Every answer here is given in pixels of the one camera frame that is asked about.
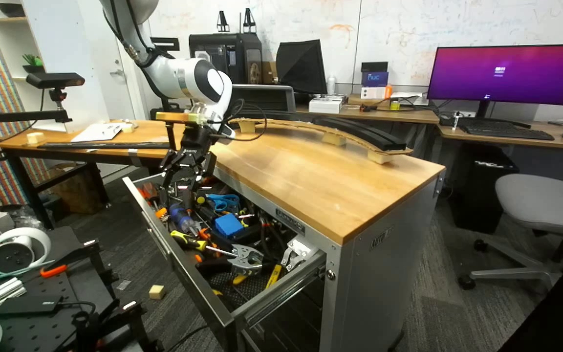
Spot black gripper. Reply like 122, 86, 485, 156
161, 123, 216, 209

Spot grey metal tool drawer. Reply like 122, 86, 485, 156
122, 170, 331, 340

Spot yellow black long screwdriver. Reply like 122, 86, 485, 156
169, 226, 210, 254

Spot blue plastic block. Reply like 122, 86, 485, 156
214, 213, 247, 238

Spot silver pliers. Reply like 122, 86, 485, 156
225, 240, 266, 271

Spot white papers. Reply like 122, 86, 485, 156
71, 121, 126, 144

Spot black mesh office chair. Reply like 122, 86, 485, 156
231, 82, 298, 119

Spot white silver tool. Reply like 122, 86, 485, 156
280, 236, 317, 273

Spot wooden side desk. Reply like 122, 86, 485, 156
0, 119, 180, 230

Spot black 3D printer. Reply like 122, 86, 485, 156
188, 31, 264, 86

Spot curved wooden black track piece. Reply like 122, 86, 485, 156
227, 115, 417, 166

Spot white tape roll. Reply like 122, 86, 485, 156
0, 224, 55, 275

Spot white box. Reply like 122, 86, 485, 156
307, 93, 345, 117

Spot black angled monitor back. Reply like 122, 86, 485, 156
274, 37, 329, 99

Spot black horizontal support beam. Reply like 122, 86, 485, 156
0, 109, 75, 127

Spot black perforated work table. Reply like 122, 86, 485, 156
0, 222, 161, 352

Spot grey metal tool cabinet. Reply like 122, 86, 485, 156
208, 117, 448, 352

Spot small green plant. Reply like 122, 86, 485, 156
20, 50, 47, 74

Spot long wooden office desk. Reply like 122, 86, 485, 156
292, 101, 563, 156

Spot black computer keyboard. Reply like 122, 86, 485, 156
458, 119, 558, 142

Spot purple screen computer monitor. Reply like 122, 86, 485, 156
425, 41, 563, 123

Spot grey fabric office chair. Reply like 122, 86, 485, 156
458, 170, 563, 293

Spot blue handled screwdriver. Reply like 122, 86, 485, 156
169, 203, 200, 236

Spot blue handled scissors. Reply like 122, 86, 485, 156
206, 191, 243, 215

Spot yellow handled tool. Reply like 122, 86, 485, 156
264, 262, 284, 293

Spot orange handled clamp tool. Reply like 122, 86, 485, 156
38, 262, 71, 281

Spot black camera on stand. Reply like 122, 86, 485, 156
24, 70, 88, 107

